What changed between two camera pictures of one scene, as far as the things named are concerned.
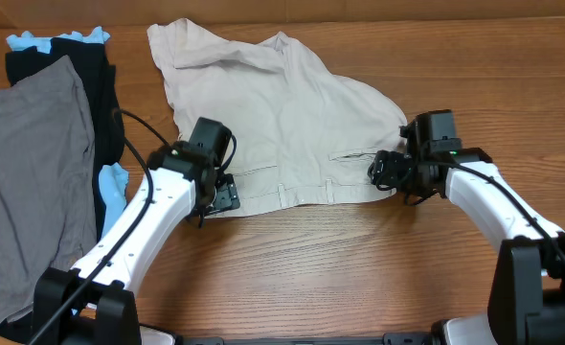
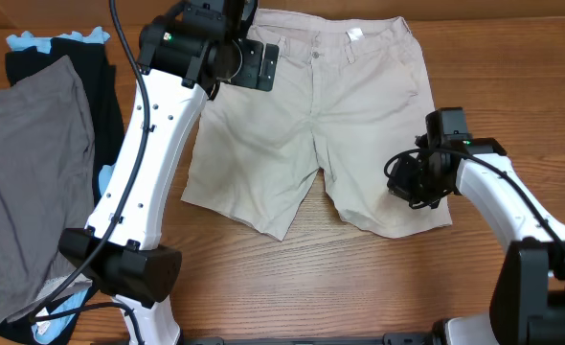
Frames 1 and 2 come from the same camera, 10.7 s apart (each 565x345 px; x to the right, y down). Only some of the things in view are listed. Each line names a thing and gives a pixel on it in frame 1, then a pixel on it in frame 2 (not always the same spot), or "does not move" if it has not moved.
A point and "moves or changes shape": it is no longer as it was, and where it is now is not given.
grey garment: x=35 y=201 does not move
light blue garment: x=113 y=178 does not move
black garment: x=97 y=86 does not move
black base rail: x=389 y=338 does not move
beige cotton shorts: x=300 y=135 moves or changes shape
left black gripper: x=226 y=194 → x=247 y=74
